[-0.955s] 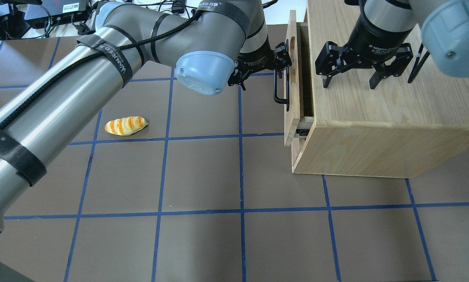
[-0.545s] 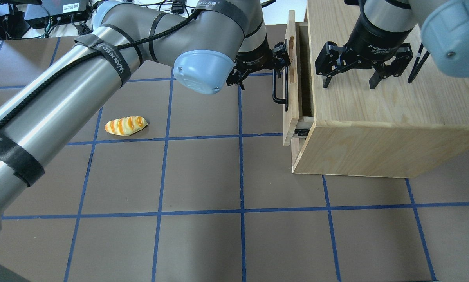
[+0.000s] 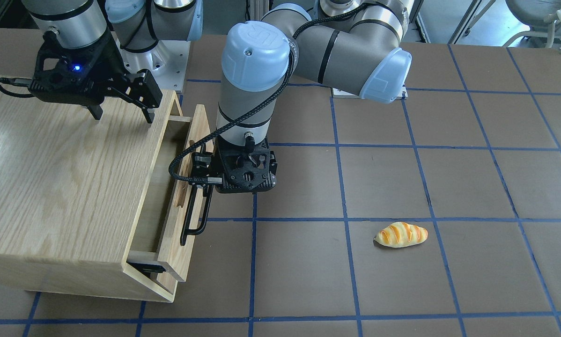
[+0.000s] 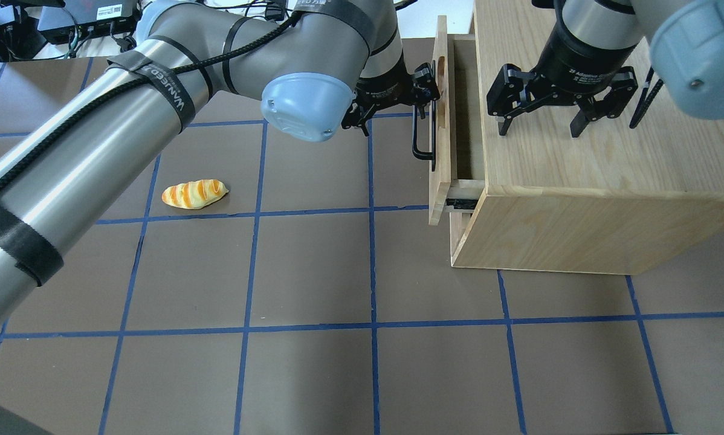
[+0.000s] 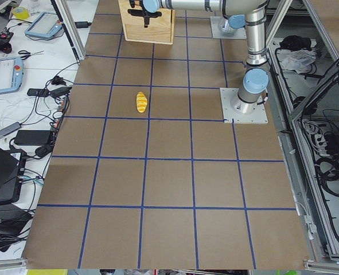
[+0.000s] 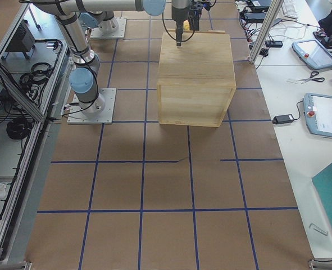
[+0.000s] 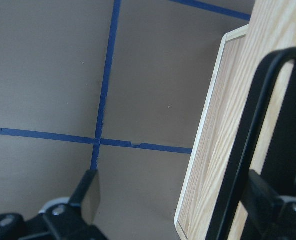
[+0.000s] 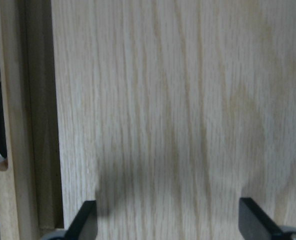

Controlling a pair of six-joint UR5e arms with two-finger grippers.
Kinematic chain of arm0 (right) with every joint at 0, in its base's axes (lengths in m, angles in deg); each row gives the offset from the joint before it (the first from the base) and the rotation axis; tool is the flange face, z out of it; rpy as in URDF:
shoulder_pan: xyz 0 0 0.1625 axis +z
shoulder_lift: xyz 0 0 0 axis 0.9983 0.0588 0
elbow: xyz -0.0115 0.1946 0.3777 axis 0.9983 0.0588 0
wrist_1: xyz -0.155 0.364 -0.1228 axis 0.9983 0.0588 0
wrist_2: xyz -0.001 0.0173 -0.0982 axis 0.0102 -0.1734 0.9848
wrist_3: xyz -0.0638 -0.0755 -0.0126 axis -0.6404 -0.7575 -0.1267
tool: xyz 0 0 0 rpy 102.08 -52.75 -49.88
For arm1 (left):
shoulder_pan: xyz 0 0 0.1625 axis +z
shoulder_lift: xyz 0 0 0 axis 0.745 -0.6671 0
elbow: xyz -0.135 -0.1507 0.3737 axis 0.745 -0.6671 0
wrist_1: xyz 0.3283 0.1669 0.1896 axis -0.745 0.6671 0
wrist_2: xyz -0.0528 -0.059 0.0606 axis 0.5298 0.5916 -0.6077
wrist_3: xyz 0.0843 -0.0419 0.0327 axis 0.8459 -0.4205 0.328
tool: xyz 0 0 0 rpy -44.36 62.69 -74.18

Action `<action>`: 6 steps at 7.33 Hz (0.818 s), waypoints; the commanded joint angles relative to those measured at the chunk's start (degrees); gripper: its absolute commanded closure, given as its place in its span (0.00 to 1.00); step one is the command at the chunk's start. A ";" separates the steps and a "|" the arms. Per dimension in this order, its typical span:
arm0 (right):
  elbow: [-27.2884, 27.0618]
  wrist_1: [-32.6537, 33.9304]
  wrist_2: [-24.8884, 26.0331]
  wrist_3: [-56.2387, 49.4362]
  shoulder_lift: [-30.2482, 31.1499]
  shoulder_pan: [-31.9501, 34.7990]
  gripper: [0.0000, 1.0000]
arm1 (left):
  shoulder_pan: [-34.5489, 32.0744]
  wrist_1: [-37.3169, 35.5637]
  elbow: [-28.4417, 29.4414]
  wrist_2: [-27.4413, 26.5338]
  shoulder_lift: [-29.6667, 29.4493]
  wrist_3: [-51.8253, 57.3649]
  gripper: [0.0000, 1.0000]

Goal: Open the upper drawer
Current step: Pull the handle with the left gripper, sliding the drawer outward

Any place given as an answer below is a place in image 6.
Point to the black power supply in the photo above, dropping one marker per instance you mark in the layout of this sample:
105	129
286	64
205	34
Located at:
258	6

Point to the wooden drawer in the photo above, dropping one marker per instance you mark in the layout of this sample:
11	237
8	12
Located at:
189	32

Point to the black electronics box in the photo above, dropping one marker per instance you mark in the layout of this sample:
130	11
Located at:
22	42

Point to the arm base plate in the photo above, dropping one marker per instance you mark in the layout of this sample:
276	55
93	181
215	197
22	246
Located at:
100	112
110	29

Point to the small black device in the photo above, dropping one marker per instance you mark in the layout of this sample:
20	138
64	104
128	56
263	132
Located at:
273	43

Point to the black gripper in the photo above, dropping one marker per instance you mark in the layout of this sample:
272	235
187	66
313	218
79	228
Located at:
178	14
194	19

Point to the white keyboard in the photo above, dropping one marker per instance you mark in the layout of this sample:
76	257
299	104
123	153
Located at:
288	10

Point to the black handled scissors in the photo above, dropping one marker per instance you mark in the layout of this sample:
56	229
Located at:
312	77

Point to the aluminium upright profile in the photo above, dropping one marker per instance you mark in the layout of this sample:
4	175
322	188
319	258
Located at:
274	9

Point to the light wooden drawer cabinet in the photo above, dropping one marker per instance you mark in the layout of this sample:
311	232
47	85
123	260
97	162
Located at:
196	81

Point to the toy bread loaf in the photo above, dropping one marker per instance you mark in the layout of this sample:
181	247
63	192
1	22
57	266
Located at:
186	25

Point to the far teach pendant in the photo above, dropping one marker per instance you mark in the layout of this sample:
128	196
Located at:
313	54

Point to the teach pendant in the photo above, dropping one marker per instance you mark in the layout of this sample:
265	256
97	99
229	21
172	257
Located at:
318	114
313	54

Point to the near teach pendant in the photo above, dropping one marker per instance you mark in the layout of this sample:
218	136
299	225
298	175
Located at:
318	114

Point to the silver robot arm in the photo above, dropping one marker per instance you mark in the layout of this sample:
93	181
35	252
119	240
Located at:
83	79
93	17

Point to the metal hex key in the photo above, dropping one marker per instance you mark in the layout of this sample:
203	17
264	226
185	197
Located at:
318	229

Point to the black power adapter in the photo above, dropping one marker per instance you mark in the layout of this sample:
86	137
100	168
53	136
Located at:
283	119

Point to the aluminium side frame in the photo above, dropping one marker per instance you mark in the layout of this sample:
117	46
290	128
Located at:
21	118

